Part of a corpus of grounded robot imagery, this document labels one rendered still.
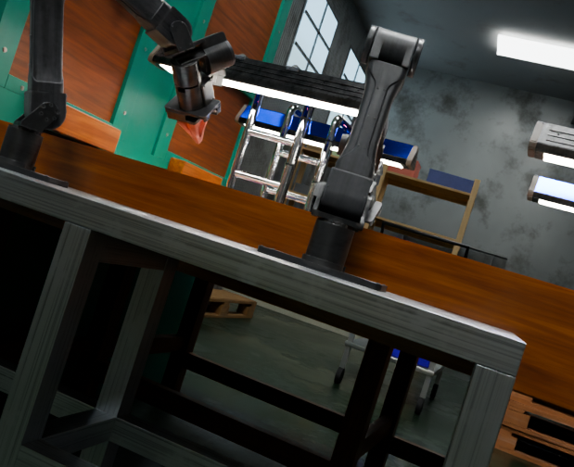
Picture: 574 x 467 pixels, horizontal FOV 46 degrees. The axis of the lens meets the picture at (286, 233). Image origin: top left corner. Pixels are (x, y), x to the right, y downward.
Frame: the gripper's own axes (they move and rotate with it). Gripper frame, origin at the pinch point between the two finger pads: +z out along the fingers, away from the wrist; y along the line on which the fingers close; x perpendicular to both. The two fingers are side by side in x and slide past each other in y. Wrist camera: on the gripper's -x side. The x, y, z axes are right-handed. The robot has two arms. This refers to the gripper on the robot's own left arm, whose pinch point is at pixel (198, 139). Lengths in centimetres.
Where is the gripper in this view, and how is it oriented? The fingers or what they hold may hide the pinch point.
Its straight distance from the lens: 150.1
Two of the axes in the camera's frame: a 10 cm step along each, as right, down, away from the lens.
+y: -8.9, -2.8, 3.6
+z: 0.6, 7.1, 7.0
